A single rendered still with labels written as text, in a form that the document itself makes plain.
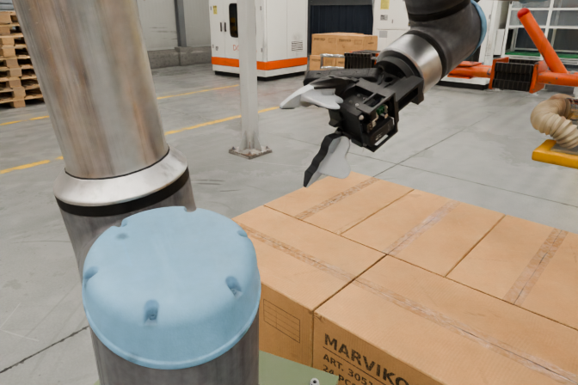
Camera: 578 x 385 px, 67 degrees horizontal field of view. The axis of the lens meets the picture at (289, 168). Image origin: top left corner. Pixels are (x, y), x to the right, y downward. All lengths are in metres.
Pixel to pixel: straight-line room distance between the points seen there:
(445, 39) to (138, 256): 0.51
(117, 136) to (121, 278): 0.16
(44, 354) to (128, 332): 1.82
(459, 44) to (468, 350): 0.78
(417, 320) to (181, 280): 0.97
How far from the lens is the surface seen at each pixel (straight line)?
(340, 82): 0.60
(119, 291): 0.37
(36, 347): 2.23
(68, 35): 0.45
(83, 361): 2.08
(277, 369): 0.65
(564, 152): 0.89
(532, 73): 0.97
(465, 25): 0.72
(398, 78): 0.66
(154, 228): 0.43
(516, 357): 1.26
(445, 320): 1.30
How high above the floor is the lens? 1.32
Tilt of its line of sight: 20 degrees down
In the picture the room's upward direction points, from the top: straight up
